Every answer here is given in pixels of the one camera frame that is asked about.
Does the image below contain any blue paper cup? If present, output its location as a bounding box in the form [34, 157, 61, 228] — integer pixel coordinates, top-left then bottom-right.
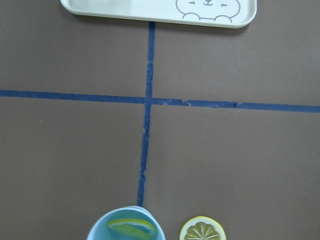
[87, 205, 166, 240]

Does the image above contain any cream bear tray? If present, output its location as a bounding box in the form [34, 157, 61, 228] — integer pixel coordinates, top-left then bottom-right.
[61, 0, 257, 29]

